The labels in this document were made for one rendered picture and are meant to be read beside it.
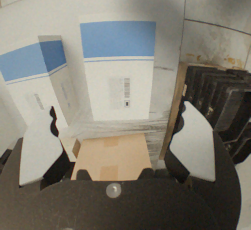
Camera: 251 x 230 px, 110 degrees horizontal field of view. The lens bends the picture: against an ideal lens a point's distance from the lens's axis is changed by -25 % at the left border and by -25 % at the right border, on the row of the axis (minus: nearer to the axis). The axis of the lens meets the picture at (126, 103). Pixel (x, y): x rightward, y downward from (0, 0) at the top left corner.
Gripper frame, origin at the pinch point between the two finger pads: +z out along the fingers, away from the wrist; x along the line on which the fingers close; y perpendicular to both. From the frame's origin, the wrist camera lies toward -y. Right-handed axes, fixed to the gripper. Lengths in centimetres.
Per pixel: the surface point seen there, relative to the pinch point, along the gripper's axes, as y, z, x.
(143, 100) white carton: 5.5, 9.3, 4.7
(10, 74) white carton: -1.8, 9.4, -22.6
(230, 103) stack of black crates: 26, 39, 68
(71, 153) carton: 26.6, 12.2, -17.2
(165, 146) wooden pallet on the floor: 104, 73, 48
